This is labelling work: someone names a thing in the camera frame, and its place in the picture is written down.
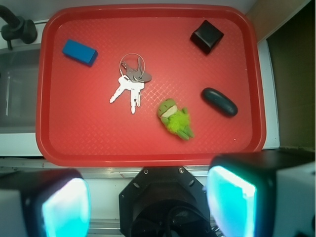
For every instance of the blue rectangular block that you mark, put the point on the blue rectangular block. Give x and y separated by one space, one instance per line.
80 52

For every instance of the red plastic tray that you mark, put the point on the red plastic tray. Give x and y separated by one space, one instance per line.
76 125

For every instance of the black cube block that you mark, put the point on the black cube block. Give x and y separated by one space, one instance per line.
206 37

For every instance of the bunch of silver keys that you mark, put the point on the bunch of silver keys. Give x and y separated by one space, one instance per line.
132 80

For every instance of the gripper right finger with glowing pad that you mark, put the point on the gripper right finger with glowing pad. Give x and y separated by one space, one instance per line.
263 194

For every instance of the dark oval case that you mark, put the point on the dark oval case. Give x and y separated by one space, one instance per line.
220 101

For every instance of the green plush frog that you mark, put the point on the green plush frog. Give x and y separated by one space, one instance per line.
176 121

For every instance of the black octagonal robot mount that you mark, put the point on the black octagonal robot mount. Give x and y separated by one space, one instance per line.
164 202

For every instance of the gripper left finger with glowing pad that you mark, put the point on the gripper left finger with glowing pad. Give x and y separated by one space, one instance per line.
47 203

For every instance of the metal sink basin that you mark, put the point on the metal sink basin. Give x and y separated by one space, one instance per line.
18 90

